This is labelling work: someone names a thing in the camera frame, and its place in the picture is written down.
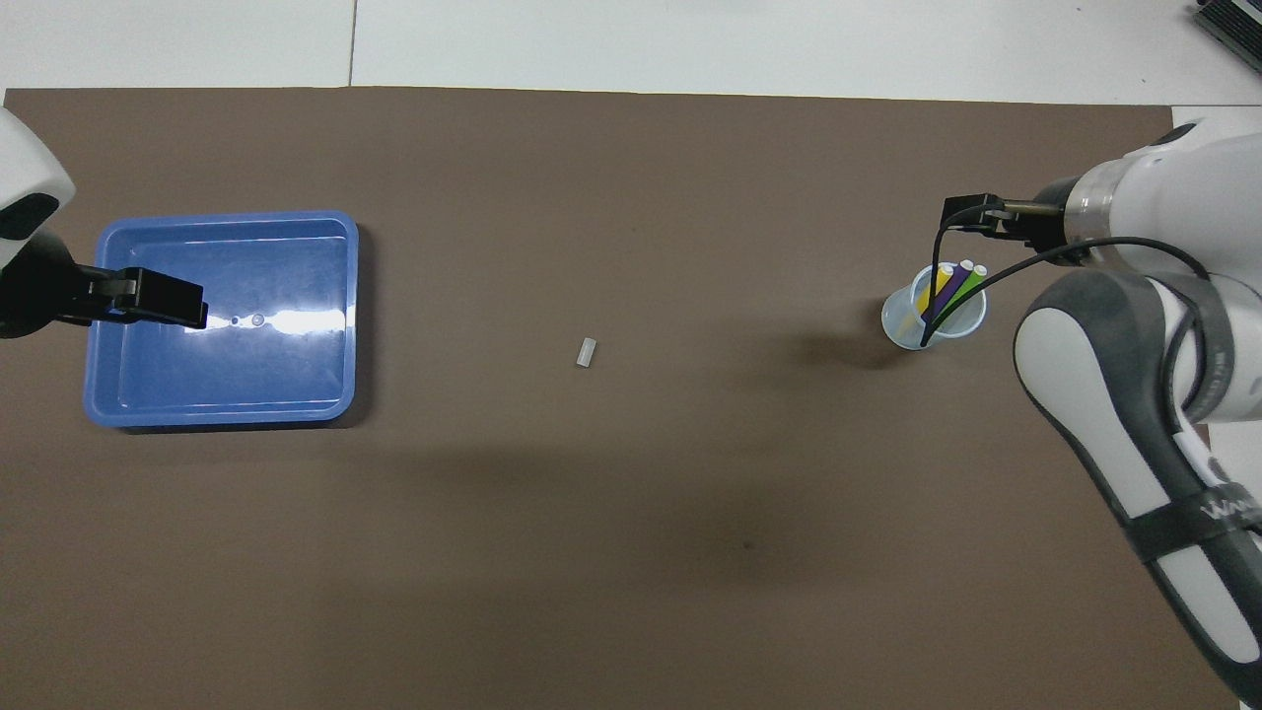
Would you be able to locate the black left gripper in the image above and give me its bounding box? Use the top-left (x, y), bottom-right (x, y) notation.
top-left (0, 229), bottom-right (210, 341)

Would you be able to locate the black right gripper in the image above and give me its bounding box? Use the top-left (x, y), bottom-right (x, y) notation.
top-left (942, 176), bottom-right (1093, 267)

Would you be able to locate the green pen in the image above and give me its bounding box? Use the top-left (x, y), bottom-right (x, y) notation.
top-left (932, 264), bottom-right (989, 324)

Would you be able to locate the purple pen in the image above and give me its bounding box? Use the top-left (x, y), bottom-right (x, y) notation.
top-left (925, 260), bottom-right (975, 321)

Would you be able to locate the yellow pen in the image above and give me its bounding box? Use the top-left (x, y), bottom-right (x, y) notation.
top-left (919, 260), bottom-right (955, 319)

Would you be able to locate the clear plastic cup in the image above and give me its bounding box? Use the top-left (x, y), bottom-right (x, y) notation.
top-left (880, 261), bottom-right (989, 352)

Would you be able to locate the blue plastic tray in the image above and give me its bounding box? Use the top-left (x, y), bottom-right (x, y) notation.
top-left (83, 209), bottom-right (360, 430)

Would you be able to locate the grey device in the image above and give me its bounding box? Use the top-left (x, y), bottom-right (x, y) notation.
top-left (1193, 0), bottom-right (1262, 75)

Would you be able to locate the brown table mat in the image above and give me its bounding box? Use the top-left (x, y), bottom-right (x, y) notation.
top-left (0, 87), bottom-right (1191, 710)

